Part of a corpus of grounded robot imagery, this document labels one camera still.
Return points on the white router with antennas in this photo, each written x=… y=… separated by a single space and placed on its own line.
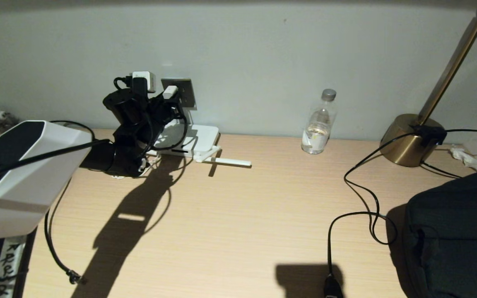
x=201 y=138

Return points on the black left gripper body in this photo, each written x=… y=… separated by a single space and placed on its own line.
x=149 y=120

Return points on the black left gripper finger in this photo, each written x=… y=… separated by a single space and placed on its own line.
x=158 y=99
x=175 y=109

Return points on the grey wall socket plate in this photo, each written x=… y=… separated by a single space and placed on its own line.
x=189 y=97

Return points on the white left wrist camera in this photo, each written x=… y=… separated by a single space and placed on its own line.
x=150 y=80

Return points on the white power adapter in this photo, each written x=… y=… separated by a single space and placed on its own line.
x=170 y=92

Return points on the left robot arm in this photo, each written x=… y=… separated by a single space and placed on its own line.
x=27 y=182

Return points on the clear plastic water bottle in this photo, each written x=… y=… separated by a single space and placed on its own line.
x=315 y=132

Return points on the brass desk lamp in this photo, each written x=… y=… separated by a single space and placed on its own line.
x=404 y=142

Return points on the black fabric backpack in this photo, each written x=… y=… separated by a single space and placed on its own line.
x=454 y=240

